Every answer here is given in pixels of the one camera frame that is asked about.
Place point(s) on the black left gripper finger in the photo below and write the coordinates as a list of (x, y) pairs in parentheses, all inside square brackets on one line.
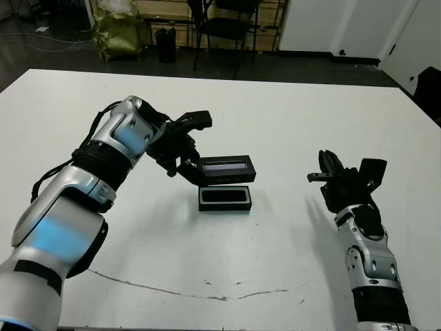
[(193, 174)]

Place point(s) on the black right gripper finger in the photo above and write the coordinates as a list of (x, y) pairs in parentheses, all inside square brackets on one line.
[(336, 167), (324, 163)]

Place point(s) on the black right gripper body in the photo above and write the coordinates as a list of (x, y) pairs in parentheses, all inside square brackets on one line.
[(344, 193)]

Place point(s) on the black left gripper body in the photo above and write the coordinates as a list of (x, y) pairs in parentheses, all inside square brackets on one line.
[(172, 148)]

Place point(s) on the slim black camera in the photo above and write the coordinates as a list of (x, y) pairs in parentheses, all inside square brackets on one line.
[(224, 196)]

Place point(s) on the black box lid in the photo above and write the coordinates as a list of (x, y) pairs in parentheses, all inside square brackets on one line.
[(231, 174)]

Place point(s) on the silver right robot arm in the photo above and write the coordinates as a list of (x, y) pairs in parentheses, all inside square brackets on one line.
[(372, 262)]

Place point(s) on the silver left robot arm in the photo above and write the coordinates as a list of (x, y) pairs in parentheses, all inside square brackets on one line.
[(69, 213)]

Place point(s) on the black box base white insert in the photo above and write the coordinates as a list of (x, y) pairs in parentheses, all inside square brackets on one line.
[(224, 207)]

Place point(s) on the black waste bin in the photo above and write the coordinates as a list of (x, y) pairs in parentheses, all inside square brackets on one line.
[(166, 46)]

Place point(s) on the black seat back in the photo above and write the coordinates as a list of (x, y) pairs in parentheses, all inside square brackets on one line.
[(429, 93)]

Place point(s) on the green sack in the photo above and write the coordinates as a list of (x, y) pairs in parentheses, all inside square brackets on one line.
[(119, 39)]

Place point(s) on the black chair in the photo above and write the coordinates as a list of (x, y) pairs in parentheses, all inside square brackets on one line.
[(225, 27)]

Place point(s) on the white paper sheet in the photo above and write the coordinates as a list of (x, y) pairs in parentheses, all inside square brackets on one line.
[(42, 29)]

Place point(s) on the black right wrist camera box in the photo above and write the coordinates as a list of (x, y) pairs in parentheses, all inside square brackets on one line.
[(372, 170)]

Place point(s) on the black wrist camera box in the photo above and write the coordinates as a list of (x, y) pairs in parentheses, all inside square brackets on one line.
[(372, 170), (196, 119)]

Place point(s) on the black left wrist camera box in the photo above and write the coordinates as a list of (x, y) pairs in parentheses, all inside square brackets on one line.
[(196, 119)]

